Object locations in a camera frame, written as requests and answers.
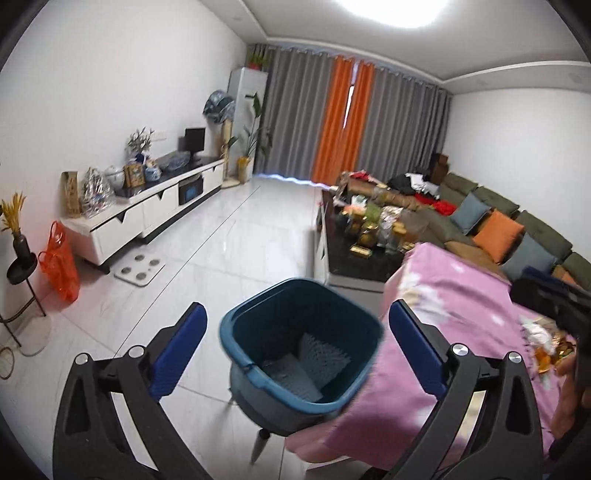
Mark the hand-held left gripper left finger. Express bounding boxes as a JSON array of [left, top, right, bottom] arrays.
[[52, 302, 213, 480]]

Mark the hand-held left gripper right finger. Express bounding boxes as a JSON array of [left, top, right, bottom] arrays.
[[369, 299, 546, 480]]

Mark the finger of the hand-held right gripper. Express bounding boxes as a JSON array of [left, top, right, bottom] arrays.
[[510, 266, 583, 331]]

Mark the gold foil wrapper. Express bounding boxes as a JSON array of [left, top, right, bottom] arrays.
[[551, 335, 578, 365]]

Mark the orange peel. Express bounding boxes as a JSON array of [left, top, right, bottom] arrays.
[[533, 348, 555, 374]]

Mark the blue plastic bin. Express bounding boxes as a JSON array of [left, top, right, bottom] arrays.
[[218, 278, 386, 437]]

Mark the person's right hand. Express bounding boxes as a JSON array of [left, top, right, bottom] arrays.
[[554, 357, 591, 444]]

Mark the grey-blue pillow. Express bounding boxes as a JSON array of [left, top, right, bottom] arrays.
[[499, 232, 557, 283], [450, 191, 491, 235]]

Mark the pink printed blanket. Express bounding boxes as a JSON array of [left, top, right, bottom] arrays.
[[286, 242, 578, 464]]

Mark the white bathroom scale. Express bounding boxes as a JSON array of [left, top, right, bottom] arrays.
[[114, 251, 166, 287]]

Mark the white black coffee table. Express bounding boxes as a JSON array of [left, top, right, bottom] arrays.
[[313, 189, 416, 292]]

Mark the green and brown sofa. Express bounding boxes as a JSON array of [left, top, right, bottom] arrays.
[[342, 171, 591, 296]]

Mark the grey metal leg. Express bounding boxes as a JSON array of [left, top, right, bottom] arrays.
[[250, 428, 271, 464]]

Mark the cluster of snack jars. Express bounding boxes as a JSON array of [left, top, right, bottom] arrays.
[[335, 194, 419, 257]]

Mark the red cloth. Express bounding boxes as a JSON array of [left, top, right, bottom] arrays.
[[413, 194, 458, 217]]

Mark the orange plastic bag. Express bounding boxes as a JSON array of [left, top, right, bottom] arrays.
[[38, 220, 81, 303]]

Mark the white TV cabinet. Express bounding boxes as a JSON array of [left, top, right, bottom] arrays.
[[60, 154, 227, 267]]

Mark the pile of clothes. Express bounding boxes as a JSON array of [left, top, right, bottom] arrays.
[[388, 171, 441, 197]]

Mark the black round side table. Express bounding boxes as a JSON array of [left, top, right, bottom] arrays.
[[0, 251, 49, 370]]

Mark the silver wrapped gift basket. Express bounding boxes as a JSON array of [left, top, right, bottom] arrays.
[[82, 167, 112, 217]]

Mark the brown gift box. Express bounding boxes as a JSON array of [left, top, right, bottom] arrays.
[[62, 171, 83, 217]]

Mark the blue glass bowl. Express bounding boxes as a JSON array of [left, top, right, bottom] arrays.
[[157, 150, 191, 171]]

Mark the green flower arrangement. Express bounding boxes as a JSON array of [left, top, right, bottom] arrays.
[[127, 127, 155, 164]]

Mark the black monitor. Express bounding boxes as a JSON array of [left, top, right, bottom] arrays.
[[184, 127, 206, 160]]

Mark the grey curtain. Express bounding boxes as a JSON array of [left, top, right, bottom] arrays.
[[253, 44, 340, 183], [355, 69, 451, 183]]

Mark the dried golden wheat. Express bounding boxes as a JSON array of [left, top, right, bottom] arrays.
[[0, 191, 27, 236]]

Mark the tall green potted plant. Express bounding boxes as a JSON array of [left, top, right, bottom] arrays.
[[228, 92, 275, 183]]

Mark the orange curtain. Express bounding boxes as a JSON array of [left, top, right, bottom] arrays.
[[311, 55, 356, 184], [339, 62, 376, 153]]

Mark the plastic covered standing fan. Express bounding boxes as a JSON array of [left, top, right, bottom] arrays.
[[203, 90, 237, 183]]

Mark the white standing air conditioner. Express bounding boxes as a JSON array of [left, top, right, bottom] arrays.
[[226, 67, 269, 183]]

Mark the red potted plant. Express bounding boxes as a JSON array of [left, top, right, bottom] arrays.
[[247, 48, 273, 71]]

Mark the ceiling light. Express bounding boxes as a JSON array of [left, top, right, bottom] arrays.
[[342, 0, 455, 14]]

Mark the gold picture frame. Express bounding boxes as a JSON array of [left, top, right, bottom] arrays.
[[124, 162, 146, 188]]

